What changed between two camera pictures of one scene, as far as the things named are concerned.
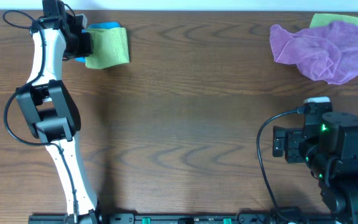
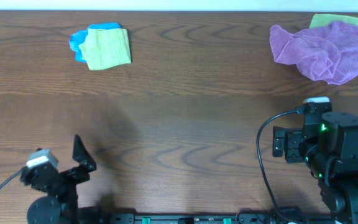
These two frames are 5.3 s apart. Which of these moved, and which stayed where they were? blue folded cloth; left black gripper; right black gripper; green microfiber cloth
Moved: left black gripper
Stayed: blue folded cloth; green microfiber cloth; right black gripper
